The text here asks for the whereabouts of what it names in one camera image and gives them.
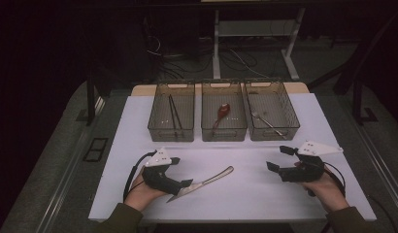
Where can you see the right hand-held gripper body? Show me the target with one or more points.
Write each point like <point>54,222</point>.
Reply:
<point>304,171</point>

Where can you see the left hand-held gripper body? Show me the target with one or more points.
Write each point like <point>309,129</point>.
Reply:
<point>161,181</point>

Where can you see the metal fork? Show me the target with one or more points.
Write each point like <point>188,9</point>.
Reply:
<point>268,123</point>

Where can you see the brown transparent plastic bin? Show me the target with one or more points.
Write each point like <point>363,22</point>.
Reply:
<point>236,110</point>
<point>278,103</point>
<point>164,113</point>

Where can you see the black chopstick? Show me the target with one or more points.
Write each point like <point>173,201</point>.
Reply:
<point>176,111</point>
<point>172,113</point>

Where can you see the brown wooden spoon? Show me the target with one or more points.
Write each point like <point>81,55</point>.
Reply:
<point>223,110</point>

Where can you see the person's left hand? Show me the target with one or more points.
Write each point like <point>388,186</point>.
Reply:
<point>142,194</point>

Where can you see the person's right hand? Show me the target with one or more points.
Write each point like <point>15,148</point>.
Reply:
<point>326,194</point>

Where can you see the metal table knife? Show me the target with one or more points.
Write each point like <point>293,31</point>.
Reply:
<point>213,179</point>

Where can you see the white table cover sheet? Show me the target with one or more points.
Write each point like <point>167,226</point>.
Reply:
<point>252,197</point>

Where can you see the black metal stand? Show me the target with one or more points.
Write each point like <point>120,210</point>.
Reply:
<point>357,103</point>

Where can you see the black metal post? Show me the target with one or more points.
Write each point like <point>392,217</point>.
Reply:
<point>91,103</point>

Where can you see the white metal desk frame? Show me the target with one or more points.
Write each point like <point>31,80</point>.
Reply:
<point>216,48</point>

